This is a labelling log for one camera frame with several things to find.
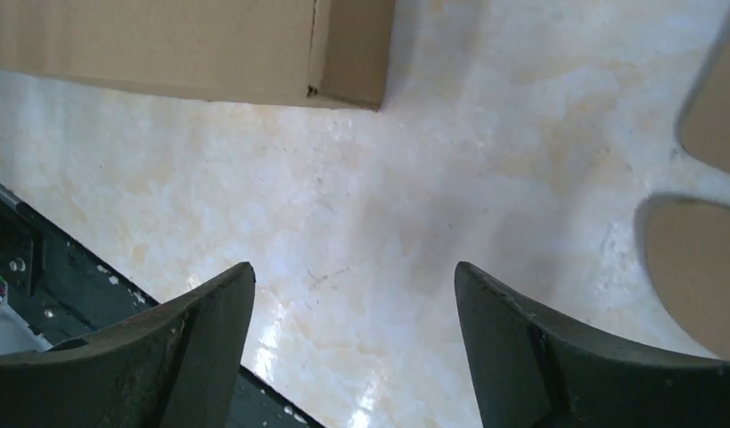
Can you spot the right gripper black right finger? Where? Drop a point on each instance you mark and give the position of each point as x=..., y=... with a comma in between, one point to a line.
x=533, y=366

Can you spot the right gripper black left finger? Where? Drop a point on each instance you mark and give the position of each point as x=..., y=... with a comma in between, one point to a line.
x=171, y=366

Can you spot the brown cardboard box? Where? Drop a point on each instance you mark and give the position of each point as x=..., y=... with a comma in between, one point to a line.
x=322, y=54

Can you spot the stack of flat cardboard sheets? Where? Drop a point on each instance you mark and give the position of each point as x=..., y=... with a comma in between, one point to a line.
x=687, y=240

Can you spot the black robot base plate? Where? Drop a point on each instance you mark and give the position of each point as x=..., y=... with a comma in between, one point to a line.
x=53, y=289

